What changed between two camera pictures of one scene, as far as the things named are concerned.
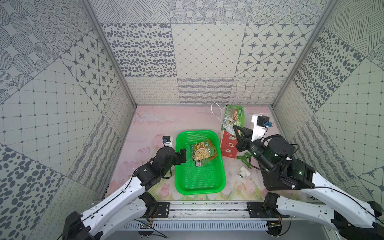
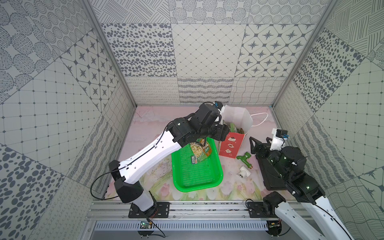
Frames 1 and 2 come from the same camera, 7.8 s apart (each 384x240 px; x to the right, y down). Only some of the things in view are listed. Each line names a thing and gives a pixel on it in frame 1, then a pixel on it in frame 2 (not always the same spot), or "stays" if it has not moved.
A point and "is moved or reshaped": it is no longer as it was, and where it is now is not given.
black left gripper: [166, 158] to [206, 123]
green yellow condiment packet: [202, 152] is moved or reshaped
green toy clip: [244, 158] stays
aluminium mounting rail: [200, 210] stays
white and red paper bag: [231, 115] stays
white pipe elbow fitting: [244, 172] stays
